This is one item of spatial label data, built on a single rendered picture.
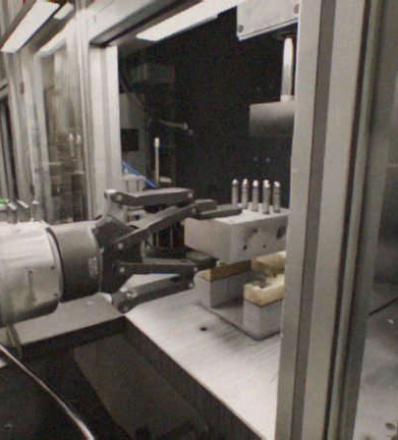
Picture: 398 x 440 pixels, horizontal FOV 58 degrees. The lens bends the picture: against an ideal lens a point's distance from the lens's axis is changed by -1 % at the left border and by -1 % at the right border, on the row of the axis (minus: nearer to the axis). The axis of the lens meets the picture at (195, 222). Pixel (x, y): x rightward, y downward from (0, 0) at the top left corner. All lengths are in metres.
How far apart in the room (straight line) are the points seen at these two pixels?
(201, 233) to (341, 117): 0.27
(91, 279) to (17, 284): 0.07
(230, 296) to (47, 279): 0.31
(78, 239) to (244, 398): 0.22
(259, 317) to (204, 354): 0.08
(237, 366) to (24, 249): 0.26
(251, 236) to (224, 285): 0.14
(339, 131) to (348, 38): 0.05
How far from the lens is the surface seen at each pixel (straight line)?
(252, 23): 0.54
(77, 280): 0.35
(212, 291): 0.54
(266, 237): 0.45
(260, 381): 0.42
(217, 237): 0.43
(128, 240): 0.38
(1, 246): 0.33
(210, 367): 0.43
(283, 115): 0.50
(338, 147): 0.23
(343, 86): 0.24
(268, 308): 0.47
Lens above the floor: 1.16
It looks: 13 degrees down
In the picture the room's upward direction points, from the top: straight up
